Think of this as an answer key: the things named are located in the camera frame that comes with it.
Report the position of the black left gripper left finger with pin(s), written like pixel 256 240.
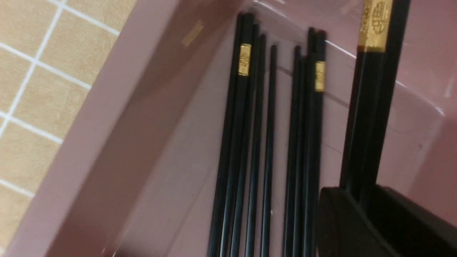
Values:
pixel 343 230

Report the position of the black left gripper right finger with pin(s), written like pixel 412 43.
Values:
pixel 410 229

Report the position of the black chopstick gold band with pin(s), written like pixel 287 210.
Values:
pixel 382 31

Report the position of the black chopstick in bin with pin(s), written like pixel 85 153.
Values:
pixel 246 160
pixel 316 69
pixel 269 153
pixel 291 162
pixel 224 158
pixel 256 148

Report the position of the pink plastic bin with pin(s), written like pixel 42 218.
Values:
pixel 136 173

